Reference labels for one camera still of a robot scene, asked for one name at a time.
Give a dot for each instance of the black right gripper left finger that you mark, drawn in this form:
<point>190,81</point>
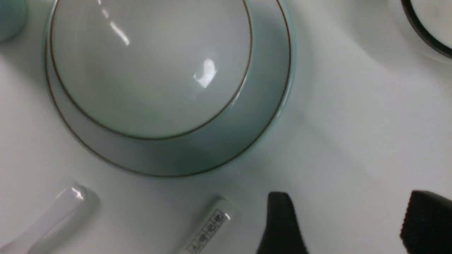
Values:
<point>282,234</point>

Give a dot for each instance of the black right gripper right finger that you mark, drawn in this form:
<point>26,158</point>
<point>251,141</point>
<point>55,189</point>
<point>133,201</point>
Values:
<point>427,226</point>

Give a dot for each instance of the pale blue shallow bowl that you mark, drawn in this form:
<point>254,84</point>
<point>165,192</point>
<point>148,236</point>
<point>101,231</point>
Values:
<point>151,69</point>

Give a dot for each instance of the plain white ceramic spoon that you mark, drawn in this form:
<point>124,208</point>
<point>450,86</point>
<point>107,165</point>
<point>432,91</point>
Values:
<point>64,217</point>

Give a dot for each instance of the pale blue plain cup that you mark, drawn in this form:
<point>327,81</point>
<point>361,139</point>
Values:
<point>13,18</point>

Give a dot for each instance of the white spoon with label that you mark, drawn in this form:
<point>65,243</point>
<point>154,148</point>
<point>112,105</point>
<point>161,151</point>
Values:
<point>215,222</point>

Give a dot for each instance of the pale blue large plate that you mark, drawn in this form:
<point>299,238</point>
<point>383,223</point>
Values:
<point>252,112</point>

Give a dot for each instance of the black-rimmed small white bowl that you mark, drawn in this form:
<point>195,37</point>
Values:
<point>426,25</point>

